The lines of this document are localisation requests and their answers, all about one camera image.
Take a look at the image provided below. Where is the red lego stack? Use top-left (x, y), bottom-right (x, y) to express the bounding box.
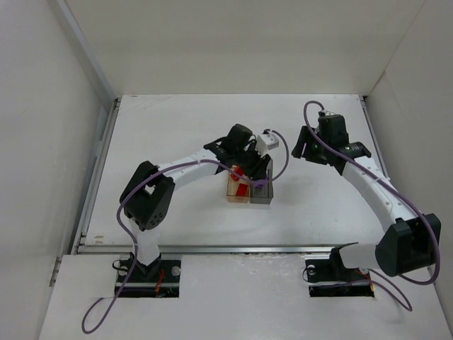
top-left (230, 166), bottom-right (243, 182)
top-left (236, 183), bottom-right (248, 197)

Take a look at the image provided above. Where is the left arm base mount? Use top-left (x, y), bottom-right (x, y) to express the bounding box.
top-left (119, 257), bottom-right (182, 298)

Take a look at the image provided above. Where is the aluminium front rail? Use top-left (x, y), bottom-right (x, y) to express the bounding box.
top-left (73, 244), bottom-right (336, 255)

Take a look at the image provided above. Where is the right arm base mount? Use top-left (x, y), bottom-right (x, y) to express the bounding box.
top-left (302, 244), bottom-right (374, 298)

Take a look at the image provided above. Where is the amber transparent container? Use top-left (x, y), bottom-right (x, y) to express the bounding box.
top-left (226, 165), bottom-right (251, 203)

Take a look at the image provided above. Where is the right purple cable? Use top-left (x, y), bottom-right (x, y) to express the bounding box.
top-left (304, 101), bottom-right (442, 312)

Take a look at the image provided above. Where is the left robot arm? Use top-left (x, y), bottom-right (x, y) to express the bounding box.
top-left (116, 124), bottom-right (279, 275)

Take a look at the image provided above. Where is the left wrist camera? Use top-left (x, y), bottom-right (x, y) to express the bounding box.
top-left (255, 130), bottom-right (280, 157)

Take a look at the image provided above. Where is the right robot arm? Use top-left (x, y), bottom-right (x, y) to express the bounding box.
top-left (292, 113), bottom-right (441, 277)

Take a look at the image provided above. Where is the grey transparent container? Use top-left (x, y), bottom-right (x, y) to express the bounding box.
top-left (250, 160), bottom-right (274, 205)

